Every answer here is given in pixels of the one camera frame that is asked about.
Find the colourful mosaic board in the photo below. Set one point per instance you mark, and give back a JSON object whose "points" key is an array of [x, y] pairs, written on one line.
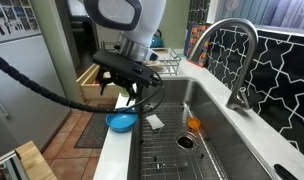
{"points": [[193, 36]]}

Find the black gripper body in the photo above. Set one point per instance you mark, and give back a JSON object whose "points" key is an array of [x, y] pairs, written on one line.
{"points": [[117, 80]]}

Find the white sponge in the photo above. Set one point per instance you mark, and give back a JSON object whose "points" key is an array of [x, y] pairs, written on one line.
{"points": [[154, 121]]}

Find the stainless steel sink basin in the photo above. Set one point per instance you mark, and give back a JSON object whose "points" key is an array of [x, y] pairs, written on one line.
{"points": [[218, 140]]}

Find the white framed window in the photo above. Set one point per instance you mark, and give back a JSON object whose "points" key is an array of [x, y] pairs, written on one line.
{"points": [[275, 13]]}

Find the white refrigerator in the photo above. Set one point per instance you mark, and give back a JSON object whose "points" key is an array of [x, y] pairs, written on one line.
{"points": [[25, 116]]}

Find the dark floor rug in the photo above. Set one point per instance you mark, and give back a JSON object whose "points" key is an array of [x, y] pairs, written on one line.
{"points": [[95, 130]]}

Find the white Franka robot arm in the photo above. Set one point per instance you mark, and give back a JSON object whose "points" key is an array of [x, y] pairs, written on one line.
{"points": [[145, 20]]}

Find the blue plastic bowl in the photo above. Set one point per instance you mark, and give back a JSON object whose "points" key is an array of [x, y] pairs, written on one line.
{"points": [[120, 123]]}

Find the grey metal bracket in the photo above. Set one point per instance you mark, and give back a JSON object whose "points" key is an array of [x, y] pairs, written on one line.
{"points": [[12, 165]]}

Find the open wooden drawer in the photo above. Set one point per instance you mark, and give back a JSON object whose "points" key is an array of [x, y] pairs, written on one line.
{"points": [[92, 90]]}

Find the light wooden block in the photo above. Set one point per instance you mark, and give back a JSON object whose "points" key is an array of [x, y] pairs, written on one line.
{"points": [[35, 163]]}

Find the small orange cup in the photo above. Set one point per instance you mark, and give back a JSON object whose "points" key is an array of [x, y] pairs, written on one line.
{"points": [[194, 123]]}

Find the brushed steel gooseneck faucet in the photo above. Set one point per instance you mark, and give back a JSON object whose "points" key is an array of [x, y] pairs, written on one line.
{"points": [[248, 50]]}

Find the teal kettle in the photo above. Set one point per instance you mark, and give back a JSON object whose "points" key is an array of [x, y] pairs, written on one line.
{"points": [[157, 41]]}

